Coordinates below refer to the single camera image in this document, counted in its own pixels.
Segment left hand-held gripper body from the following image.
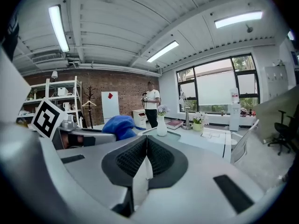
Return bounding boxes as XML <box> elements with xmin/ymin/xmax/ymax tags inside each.
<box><xmin>30</xmin><ymin>97</ymin><xmax>80</xmax><ymax>150</ymax></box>

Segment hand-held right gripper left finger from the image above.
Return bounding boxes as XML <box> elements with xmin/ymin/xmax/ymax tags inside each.
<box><xmin>39</xmin><ymin>135</ymin><xmax>148</xmax><ymax>224</ymax></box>

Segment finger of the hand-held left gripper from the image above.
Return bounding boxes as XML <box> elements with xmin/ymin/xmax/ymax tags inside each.
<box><xmin>69</xmin><ymin>127</ymin><xmax>117</xmax><ymax>147</ymax></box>

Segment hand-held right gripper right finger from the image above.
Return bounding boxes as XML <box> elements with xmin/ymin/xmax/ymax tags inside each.
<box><xmin>134</xmin><ymin>135</ymin><xmax>268</xmax><ymax>224</ymax></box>

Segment blue cloth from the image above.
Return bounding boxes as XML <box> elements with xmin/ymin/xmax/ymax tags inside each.
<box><xmin>102</xmin><ymin>115</ymin><xmax>141</xmax><ymax>141</ymax></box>

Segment purple flowers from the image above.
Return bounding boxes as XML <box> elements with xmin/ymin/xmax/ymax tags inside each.
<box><xmin>157</xmin><ymin>105</ymin><xmax>171</xmax><ymax>137</ymax></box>

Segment whiteboard with red mark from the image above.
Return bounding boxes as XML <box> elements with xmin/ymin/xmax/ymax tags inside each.
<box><xmin>101</xmin><ymin>91</ymin><xmax>120</xmax><ymax>124</ymax></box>

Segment white shelf unit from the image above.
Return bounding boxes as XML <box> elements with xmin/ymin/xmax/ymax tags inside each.
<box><xmin>17</xmin><ymin>76</ymin><xmax>83</xmax><ymax>128</ymax></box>

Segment dark wooden coat rack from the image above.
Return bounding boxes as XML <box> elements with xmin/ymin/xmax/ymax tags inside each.
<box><xmin>83</xmin><ymin>85</ymin><xmax>97</xmax><ymax>129</ymax></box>

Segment white drawer cabinet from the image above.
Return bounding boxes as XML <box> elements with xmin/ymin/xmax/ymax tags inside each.
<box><xmin>132</xmin><ymin>108</ymin><xmax>148</xmax><ymax>129</ymax></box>

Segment pale green pot pink flowers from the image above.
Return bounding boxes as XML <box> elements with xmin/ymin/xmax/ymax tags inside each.
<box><xmin>192</xmin><ymin>112</ymin><xmax>209</xmax><ymax>132</ymax></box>

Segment dark red hardcover book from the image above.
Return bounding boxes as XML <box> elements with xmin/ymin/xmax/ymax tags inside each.
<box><xmin>165</xmin><ymin>119</ymin><xmax>184</xmax><ymax>130</ymax></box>

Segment silver desk lamp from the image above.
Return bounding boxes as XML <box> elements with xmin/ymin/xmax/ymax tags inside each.
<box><xmin>178</xmin><ymin>91</ymin><xmax>193</xmax><ymax>130</ymax></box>

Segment ceiling air conditioner unit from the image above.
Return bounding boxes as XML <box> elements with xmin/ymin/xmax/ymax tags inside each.
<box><xmin>30</xmin><ymin>51</ymin><xmax>65</xmax><ymax>65</ymax></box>

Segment white water dispenser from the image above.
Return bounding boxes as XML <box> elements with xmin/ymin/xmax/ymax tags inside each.
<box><xmin>228</xmin><ymin>87</ymin><xmax>241</xmax><ymax>132</ymax></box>

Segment black framed window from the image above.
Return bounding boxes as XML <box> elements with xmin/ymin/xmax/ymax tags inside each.
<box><xmin>175</xmin><ymin>53</ymin><xmax>261</xmax><ymax>113</ymax></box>

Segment olive green board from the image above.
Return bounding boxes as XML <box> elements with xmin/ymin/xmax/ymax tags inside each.
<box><xmin>252</xmin><ymin>85</ymin><xmax>299</xmax><ymax>144</ymax></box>

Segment black office chair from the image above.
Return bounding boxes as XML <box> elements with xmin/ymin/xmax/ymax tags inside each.
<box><xmin>267</xmin><ymin>110</ymin><xmax>298</xmax><ymax>156</ymax></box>

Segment white metal locker cabinet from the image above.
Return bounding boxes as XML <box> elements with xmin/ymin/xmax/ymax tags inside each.
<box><xmin>263</xmin><ymin>65</ymin><xmax>290</xmax><ymax>100</ymax></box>

